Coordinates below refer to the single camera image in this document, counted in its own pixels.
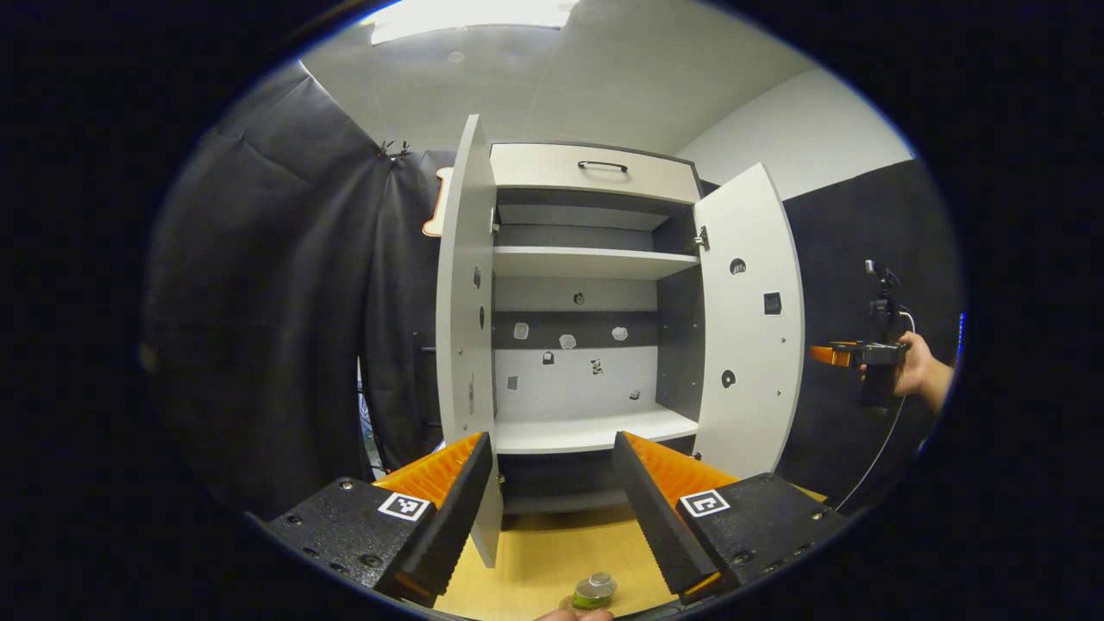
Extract white cabinet door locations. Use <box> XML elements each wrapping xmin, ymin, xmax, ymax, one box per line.
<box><xmin>435</xmin><ymin>114</ymin><xmax>504</xmax><ymax>568</ymax></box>
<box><xmin>693</xmin><ymin>163</ymin><xmax>806</xmax><ymax>480</ymax></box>

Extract white cabinet drawer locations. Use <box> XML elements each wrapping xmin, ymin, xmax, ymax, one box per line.
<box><xmin>490</xmin><ymin>142</ymin><xmax>701</xmax><ymax>205</ymax></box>

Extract ceiling light panel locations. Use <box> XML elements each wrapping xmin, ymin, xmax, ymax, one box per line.
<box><xmin>371</xmin><ymin>0</ymin><xmax>580</xmax><ymax>46</ymax></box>

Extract black backdrop cloth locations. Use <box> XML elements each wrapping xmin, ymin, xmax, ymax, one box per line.
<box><xmin>142</xmin><ymin>60</ymin><xmax>963</xmax><ymax>518</ymax></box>

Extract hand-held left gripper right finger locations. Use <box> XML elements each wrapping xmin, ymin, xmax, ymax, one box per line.
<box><xmin>612</xmin><ymin>431</ymin><xmax>850</xmax><ymax>605</ymax></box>

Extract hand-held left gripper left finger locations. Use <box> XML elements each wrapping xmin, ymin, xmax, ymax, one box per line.
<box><xmin>250</xmin><ymin>431</ymin><xmax>494</xmax><ymax>607</ymax></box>

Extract white cable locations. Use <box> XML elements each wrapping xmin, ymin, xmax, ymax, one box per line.
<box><xmin>835</xmin><ymin>310</ymin><xmax>917</xmax><ymax>511</ymax></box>

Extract white cabinet shelf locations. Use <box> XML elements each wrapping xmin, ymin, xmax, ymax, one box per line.
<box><xmin>494</xmin><ymin>407</ymin><xmax>699</xmax><ymax>455</ymax></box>
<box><xmin>493</xmin><ymin>247</ymin><xmax>699</xmax><ymax>279</ymax></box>

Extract clear bottle with green label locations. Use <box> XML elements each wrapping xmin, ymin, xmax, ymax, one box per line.
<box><xmin>559</xmin><ymin>571</ymin><xmax>618</xmax><ymax>612</ymax></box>

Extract white and grey cabinet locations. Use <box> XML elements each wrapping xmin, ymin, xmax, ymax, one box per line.
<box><xmin>488</xmin><ymin>141</ymin><xmax>704</xmax><ymax>516</ymax></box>

